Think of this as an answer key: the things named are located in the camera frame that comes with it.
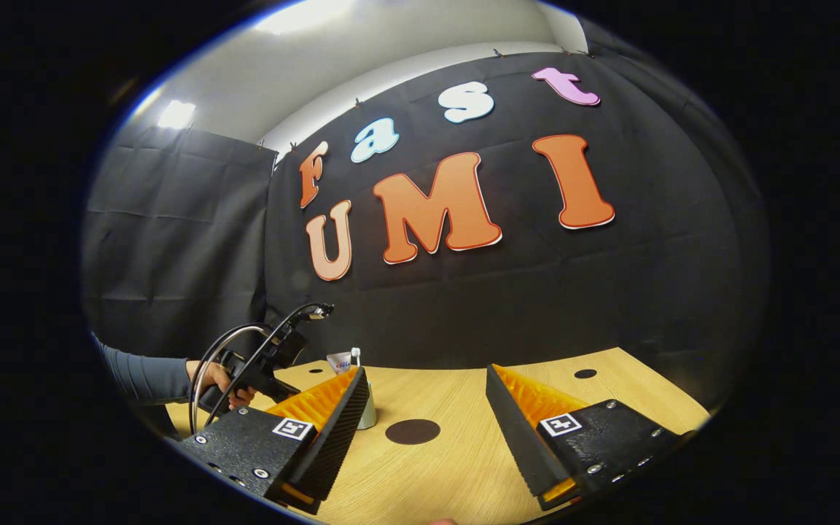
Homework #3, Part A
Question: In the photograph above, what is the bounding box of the wooden desktop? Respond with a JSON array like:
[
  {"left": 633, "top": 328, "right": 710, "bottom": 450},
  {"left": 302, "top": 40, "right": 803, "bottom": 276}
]
[{"left": 163, "top": 346, "right": 714, "bottom": 525}]

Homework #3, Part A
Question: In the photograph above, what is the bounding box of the round dark brown coaster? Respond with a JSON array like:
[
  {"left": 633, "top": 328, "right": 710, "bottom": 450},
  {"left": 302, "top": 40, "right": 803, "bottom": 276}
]
[{"left": 384, "top": 418, "right": 442, "bottom": 446}]

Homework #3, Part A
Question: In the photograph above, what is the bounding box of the pale green cup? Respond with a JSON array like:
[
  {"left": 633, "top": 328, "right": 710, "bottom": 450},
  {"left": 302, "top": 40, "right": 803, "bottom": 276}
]
[{"left": 356, "top": 379, "right": 378, "bottom": 431}]

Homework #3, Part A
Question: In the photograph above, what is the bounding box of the ceiling light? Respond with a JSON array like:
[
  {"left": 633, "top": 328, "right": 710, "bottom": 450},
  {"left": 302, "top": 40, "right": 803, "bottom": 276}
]
[{"left": 157, "top": 99, "right": 198, "bottom": 131}]

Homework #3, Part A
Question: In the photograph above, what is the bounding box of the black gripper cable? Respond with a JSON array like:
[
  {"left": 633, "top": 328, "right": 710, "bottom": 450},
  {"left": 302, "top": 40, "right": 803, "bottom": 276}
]
[{"left": 203, "top": 302, "right": 335, "bottom": 432}]

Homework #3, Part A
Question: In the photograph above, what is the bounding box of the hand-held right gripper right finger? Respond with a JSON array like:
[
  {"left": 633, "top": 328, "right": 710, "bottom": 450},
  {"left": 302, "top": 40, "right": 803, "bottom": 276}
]
[{"left": 484, "top": 362, "right": 685, "bottom": 513}]

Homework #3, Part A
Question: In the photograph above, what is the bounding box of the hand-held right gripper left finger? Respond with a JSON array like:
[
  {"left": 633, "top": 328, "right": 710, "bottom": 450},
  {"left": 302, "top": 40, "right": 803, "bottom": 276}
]
[{"left": 174, "top": 365, "right": 370, "bottom": 516}]

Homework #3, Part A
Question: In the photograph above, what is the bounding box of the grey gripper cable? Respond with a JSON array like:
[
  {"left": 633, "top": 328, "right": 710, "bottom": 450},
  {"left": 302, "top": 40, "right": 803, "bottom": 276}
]
[{"left": 187, "top": 323, "right": 276, "bottom": 437}]

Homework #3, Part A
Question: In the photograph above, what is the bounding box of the black backdrop cloth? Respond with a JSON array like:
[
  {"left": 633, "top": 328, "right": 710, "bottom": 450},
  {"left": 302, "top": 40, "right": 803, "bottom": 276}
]
[{"left": 81, "top": 16, "right": 772, "bottom": 413}]

